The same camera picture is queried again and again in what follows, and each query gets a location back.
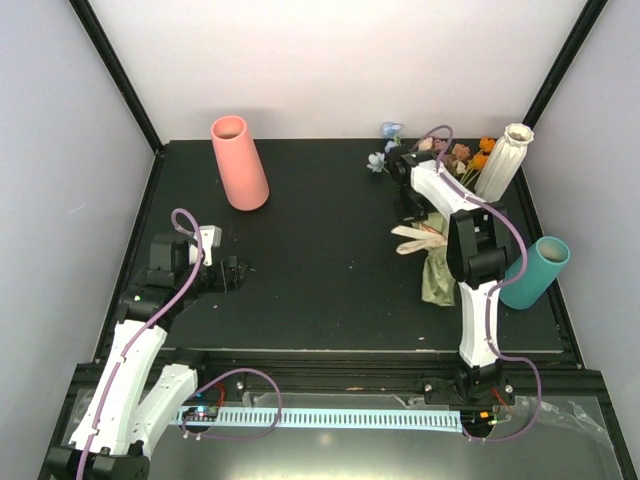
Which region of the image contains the cream printed ribbon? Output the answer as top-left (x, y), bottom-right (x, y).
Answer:
top-left (391, 226), bottom-right (447, 255)

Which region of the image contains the pink artificial flower bunch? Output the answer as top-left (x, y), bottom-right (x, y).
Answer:
top-left (418, 137), bottom-right (471, 177)

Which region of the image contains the green and orange wrapping paper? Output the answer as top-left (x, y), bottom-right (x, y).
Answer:
top-left (420, 212), bottom-right (456, 307)

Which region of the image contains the orange artificial flower bunch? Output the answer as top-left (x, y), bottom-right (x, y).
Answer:
top-left (460, 137), bottom-right (496, 187)

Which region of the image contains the blue artificial flower bunch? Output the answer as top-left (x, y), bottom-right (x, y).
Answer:
top-left (367, 122), bottom-right (403, 173)

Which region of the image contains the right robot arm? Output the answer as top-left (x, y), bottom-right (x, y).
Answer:
top-left (386, 146), bottom-right (510, 405)

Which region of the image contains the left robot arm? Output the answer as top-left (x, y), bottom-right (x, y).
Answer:
top-left (45, 225), bottom-right (247, 479)

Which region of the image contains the pink ceramic vase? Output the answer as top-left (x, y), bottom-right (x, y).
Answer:
top-left (211, 116), bottom-right (269, 211)

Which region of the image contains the white ribbed vase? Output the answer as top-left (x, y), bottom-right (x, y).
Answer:
top-left (475, 123), bottom-right (534, 203)

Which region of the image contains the teal cylindrical vase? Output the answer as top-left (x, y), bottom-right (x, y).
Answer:
top-left (500, 236), bottom-right (571, 310)

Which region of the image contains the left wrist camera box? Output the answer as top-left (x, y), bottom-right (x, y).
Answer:
top-left (189, 225), bottom-right (222, 267)

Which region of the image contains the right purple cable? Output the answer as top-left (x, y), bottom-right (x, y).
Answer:
top-left (412, 124), bottom-right (545, 444)

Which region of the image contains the white slotted cable duct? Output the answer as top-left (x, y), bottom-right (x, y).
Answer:
top-left (169, 403), bottom-right (463, 434)

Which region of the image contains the right black frame post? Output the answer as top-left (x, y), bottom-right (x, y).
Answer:
top-left (521, 0), bottom-right (610, 132)

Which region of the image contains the black frame post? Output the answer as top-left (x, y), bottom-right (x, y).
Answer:
top-left (69, 0), bottom-right (164, 155)
top-left (521, 0), bottom-right (610, 132)

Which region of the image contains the left black frame post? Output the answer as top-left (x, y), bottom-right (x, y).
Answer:
top-left (69, 0), bottom-right (164, 155)

